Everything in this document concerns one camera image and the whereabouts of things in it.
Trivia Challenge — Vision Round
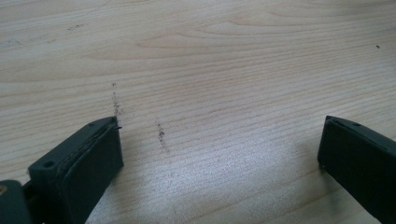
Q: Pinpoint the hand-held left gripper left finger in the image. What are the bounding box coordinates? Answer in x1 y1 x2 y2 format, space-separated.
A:
27 116 125 224

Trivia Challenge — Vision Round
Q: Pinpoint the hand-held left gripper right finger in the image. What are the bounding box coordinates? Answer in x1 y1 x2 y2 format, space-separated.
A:
317 115 396 224

